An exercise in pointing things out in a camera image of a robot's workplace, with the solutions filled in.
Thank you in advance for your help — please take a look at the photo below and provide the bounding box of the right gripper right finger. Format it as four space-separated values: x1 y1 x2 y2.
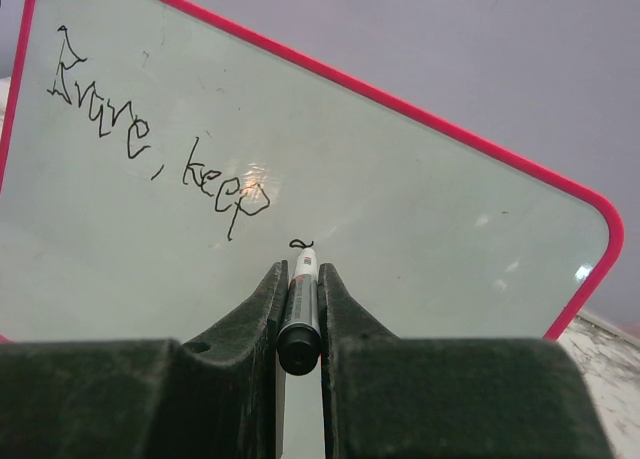
318 263 613 458

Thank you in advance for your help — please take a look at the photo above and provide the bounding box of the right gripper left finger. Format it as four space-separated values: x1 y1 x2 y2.
1 261 288 458

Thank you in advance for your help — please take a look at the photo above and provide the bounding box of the white whiteboard marker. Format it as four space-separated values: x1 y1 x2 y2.
277 239 321 376

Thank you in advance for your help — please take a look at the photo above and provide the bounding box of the pink framed whiteboard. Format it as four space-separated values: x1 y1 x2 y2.
0 0 625 459

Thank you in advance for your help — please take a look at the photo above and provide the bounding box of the aluminium table frame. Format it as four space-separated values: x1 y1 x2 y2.
577 308 639 348

